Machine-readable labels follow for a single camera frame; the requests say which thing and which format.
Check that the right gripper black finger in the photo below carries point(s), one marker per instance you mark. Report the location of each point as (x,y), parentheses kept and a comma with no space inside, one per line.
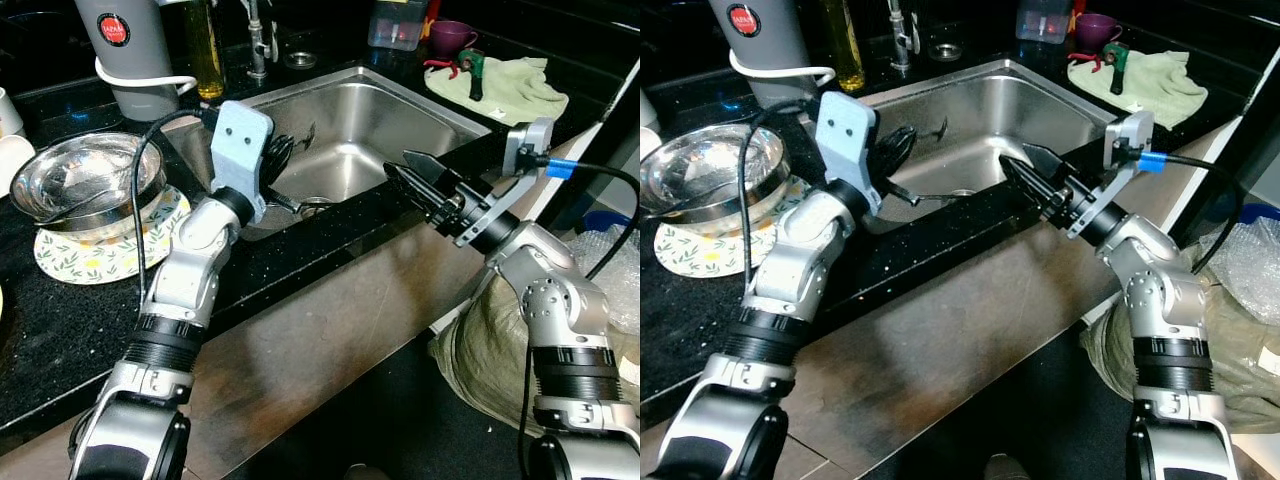
(420,195)
(430,170)
(1035,190)
(1045,165)

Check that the grey flask with red logo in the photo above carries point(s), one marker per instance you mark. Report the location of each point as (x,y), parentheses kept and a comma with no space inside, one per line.
(760,50)
(130,60)

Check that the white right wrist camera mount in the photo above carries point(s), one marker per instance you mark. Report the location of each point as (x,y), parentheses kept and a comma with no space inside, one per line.
(520,150)
(1125,140)

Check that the olive woven sack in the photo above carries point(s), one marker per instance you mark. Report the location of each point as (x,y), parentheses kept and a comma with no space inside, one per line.
(480,350)
(1250,370)

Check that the stainless steel bowl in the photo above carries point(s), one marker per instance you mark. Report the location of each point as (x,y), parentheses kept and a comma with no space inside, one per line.
(80,180)
(710,170)

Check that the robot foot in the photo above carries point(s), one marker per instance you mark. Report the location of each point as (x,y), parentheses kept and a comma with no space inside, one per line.
(368,472)
(1008,468)

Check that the white ladle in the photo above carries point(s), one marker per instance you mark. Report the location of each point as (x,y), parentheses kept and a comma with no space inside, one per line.
(14,165)

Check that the wide grey cabinet door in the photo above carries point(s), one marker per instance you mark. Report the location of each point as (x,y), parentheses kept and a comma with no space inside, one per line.
(330,330)
(950,340)

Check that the chrome faucet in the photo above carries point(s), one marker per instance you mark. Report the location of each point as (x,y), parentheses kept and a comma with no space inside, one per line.
(260,45)
(902,40)

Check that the round floral plate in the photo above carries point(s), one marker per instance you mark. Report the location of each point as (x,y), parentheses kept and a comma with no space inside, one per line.
(90,262)
(700,258)

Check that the clear plastic container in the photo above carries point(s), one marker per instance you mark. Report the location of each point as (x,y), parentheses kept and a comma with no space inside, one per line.
(1045,22)
(398,28)

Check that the light green cloth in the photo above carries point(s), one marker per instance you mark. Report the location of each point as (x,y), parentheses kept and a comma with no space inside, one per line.
(520,95)
(1165,90)

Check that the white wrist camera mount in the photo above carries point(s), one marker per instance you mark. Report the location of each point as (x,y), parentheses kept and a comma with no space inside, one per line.
(240,150)
(520,150)
(1125,140)
(847,140)

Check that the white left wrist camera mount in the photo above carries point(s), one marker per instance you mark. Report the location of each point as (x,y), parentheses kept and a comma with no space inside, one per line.
(240,150)
(847,140)

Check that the white mug with print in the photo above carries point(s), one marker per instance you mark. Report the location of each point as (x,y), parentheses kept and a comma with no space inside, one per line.
(648,110)
(10,110)

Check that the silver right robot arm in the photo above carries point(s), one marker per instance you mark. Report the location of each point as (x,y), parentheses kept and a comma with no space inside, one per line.
(560,300)
(1165,290)

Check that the purple cup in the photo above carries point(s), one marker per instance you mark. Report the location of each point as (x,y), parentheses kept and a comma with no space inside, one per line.
(452,38)
(1098,30)

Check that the stainless steel sink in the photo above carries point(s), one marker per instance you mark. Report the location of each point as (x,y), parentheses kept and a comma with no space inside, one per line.
(380,120)
(1010,110)

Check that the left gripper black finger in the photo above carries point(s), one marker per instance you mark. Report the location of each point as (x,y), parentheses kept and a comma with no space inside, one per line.
(888,193)
(303,137)
(276,200)
(925,133)

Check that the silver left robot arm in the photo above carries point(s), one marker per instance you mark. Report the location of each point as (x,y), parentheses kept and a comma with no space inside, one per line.
(800,250)
(190,260)

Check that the yellow oil bottle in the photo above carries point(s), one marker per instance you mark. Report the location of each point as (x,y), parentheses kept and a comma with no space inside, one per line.
(206,55)
(843,50)

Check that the clear bubble wrap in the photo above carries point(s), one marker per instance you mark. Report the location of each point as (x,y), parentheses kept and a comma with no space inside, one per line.
(1250,260)
(620,280)

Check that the blue bucket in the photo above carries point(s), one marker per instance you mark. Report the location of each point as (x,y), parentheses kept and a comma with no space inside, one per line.
(1260,212)
(592,219)

